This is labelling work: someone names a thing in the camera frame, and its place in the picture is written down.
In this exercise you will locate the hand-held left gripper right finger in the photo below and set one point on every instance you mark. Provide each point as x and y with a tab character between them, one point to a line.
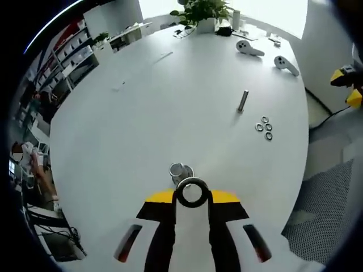
227	209

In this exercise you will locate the white handheld controller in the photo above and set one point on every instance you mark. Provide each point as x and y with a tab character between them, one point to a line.
249	48
286	65

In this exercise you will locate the large metal washer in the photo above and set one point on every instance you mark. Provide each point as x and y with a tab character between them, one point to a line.
193	206

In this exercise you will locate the grey mesh office chair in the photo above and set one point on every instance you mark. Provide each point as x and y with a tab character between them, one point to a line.
320	204

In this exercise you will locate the white cylindrical bottle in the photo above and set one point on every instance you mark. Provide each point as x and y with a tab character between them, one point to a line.
236	20

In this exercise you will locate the small metal washer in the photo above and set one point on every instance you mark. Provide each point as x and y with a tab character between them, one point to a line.
265	136
262	118
265	126
255	127

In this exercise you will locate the long ceiling light strip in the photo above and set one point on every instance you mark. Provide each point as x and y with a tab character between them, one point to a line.
37	32

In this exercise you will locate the thin threaded metal stud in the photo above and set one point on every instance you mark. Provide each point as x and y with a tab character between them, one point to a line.
243	100

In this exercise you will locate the large potted green plant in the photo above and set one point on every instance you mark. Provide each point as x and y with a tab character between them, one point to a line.
204	14

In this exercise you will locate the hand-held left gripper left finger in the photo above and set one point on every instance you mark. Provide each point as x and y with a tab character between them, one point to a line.
158	209

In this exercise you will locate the white low cabinet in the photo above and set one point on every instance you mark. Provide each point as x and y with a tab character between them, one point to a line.
103	52

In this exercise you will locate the thick threaded metal stud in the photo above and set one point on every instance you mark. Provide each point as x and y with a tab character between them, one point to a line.
177	171

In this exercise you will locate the small potted green plant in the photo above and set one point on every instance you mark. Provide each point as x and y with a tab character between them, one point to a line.
101	37

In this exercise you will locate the shelving with white bins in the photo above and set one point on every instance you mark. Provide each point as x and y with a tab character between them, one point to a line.
71	54

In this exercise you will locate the grey bent metal rod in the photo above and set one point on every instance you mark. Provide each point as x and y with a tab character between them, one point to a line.
245	35

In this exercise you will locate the white side desk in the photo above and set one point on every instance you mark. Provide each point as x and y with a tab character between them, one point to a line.
133	32

